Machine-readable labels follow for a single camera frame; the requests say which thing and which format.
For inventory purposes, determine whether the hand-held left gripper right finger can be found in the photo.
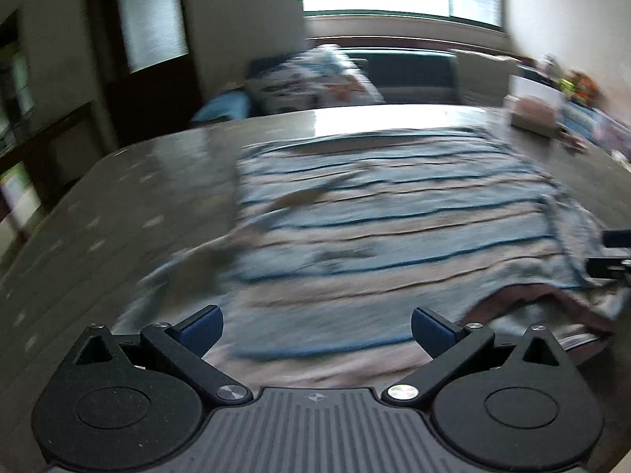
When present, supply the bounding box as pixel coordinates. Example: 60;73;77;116
382;307;565;407

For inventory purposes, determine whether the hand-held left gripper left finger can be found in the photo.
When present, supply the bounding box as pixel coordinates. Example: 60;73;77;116
73;305;250;407

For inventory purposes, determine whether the blue beige striped garment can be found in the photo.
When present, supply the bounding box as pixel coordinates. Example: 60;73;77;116
140;125;623;390

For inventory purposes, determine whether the pink cloth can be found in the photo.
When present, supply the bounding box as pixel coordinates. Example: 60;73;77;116
556;127;591;153

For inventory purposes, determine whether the grey quilted star tablecloth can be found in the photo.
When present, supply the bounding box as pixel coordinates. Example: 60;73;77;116
0;103;631;473

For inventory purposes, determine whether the tissue box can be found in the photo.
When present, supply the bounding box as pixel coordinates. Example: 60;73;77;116
504;75;569;137

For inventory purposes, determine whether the orange plush toy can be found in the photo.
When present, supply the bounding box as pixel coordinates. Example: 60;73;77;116
574;71;601;105

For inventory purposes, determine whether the black white plush toy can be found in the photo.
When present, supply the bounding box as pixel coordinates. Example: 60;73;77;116
541;54;561;84

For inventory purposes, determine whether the beige square pillow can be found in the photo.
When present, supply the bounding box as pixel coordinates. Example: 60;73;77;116
452;48;524;107

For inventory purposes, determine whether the blue sofa bench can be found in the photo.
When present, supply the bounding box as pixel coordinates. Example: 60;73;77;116
190;47;631;158

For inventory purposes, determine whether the butterfly print pillow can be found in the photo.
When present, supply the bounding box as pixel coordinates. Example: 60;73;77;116
246;44;386;116

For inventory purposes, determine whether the dark wooden door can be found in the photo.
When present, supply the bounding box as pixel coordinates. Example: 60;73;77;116
86;0;199;149

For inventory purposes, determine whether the dark wooden shelf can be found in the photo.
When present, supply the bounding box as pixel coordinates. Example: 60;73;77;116
0;10;99;237

